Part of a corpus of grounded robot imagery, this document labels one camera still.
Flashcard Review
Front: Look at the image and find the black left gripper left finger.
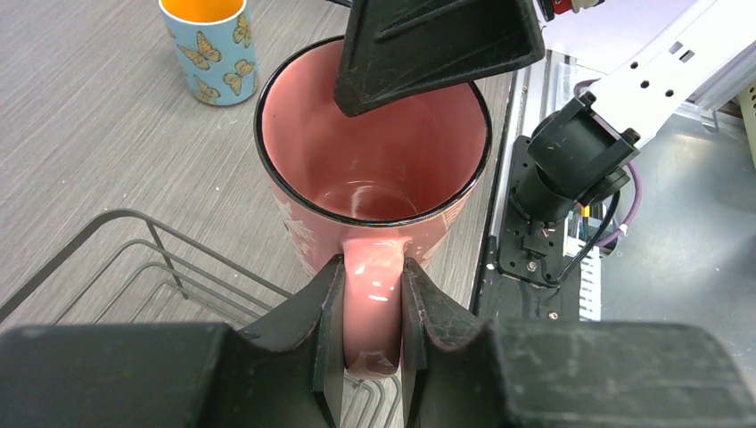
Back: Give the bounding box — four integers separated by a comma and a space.
240, 254, 346, 427

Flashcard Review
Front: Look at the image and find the plain pink mug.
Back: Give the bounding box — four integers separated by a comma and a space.
255, 37, 492, 378

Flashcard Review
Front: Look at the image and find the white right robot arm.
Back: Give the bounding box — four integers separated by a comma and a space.
334, 1, 755, 223

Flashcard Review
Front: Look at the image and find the blue butterfly mug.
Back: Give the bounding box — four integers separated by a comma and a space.
158, 0, 258, 106

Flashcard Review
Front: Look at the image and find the black wire dish rack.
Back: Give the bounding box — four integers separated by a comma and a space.
1, 210, 401, 427

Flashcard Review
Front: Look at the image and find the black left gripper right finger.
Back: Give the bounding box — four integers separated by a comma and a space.
401, 258, 506, 427

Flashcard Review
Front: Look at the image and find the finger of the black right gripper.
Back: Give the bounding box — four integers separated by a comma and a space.
334, 0, 546, 117

